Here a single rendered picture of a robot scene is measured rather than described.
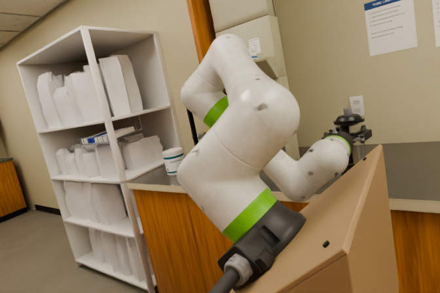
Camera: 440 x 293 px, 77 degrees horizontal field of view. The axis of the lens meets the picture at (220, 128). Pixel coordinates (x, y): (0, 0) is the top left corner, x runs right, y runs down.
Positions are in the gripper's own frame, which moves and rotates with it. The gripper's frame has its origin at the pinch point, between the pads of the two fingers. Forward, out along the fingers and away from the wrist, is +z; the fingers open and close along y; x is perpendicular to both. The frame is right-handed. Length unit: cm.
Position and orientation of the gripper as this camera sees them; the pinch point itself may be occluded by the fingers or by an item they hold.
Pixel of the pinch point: (349, 131)
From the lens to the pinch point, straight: 117.5
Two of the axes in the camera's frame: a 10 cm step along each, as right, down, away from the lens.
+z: 5.6, -2.2, 8.0
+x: 1.8, 9.7, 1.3
